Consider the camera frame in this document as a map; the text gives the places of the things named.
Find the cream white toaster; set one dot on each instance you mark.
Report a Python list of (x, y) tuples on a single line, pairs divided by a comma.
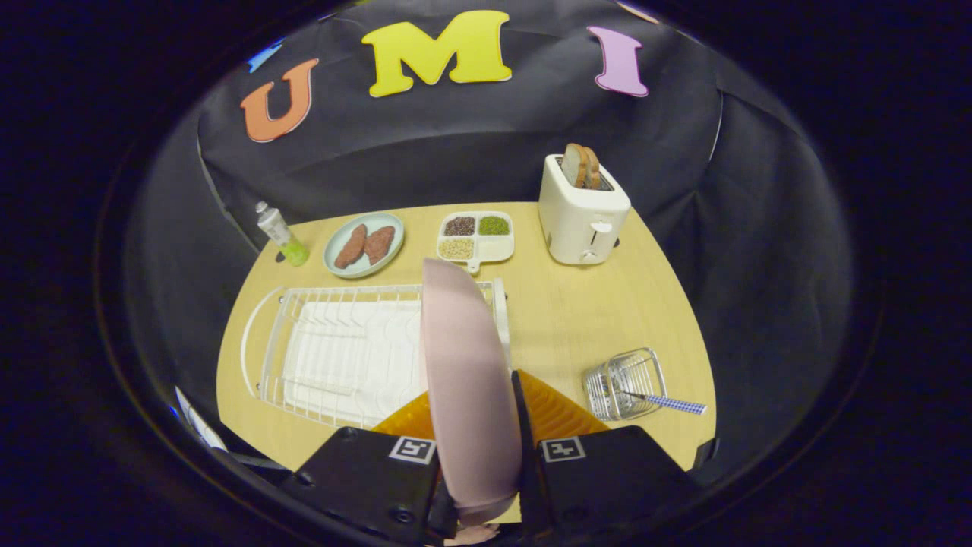
[(581, 220)]

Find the pile of dark beans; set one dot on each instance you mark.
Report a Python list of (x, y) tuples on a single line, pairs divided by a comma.
[(459, 226)]

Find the black backdrop cloth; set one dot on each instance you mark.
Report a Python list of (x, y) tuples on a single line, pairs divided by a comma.
[(456, 144)]

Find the brown meat patty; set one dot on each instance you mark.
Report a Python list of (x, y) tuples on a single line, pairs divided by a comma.
[(351, 247), (379, 245)]

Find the pile of beige grains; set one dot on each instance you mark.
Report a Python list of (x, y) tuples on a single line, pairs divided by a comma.
[(456, 248)]

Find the pink plate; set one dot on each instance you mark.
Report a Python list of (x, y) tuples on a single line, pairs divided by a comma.
[(463, 380)]

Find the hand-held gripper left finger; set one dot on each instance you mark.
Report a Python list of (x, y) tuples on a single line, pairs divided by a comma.
[(357, 479)]

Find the white device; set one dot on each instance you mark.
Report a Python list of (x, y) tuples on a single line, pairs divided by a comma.
[(199, 422)]

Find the white divided tray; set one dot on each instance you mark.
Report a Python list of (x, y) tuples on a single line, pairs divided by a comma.
[(493, 249)]

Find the pale green plate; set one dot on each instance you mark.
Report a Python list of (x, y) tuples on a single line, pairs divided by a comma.
[(338, 243)]

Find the green liquid squeeze bottle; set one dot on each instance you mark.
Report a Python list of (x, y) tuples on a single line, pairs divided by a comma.
[(287, 239)]

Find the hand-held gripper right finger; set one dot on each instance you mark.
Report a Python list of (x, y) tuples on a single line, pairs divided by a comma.
[(524, 425)]

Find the pile of green beans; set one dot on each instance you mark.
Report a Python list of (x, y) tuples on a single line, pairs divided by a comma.
[(493, 225)]

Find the brown toast slice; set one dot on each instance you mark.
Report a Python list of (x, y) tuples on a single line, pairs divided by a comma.
[(592, 169), (572, 163)]

